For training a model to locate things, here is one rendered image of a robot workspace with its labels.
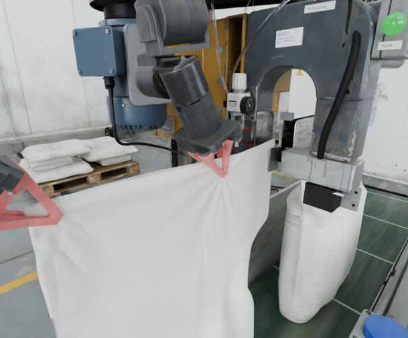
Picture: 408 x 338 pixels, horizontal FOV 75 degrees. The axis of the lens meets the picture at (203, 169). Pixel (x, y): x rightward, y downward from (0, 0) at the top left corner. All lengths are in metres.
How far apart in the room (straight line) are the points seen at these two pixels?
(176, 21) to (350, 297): 1.19
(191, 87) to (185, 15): 0.08
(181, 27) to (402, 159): 3.12
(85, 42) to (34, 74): 4.83
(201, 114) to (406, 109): 2.98
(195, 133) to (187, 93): 0.06
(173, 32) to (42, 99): 5.16
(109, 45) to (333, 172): 0.49
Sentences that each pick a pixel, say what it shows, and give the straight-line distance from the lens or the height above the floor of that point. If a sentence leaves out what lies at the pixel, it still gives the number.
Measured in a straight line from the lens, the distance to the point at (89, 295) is 0.43.
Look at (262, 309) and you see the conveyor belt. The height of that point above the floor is 0.38.
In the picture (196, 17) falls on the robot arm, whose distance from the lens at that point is 0.37.
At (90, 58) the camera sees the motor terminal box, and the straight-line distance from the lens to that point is 0.63.
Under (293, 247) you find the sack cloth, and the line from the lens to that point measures 1.00.
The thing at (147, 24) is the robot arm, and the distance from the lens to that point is 0.35.
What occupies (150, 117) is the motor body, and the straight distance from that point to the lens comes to 0.67.
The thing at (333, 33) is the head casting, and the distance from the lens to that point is 0.54.
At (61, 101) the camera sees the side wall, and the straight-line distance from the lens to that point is 5.56.
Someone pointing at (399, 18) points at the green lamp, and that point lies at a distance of 0.50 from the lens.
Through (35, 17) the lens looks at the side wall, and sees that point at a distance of 5.57.
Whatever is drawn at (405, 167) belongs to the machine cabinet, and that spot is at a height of 0.34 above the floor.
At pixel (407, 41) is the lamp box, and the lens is 0.51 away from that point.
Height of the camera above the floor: 1.21
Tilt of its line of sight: 19 degrees down
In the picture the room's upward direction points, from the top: straight up
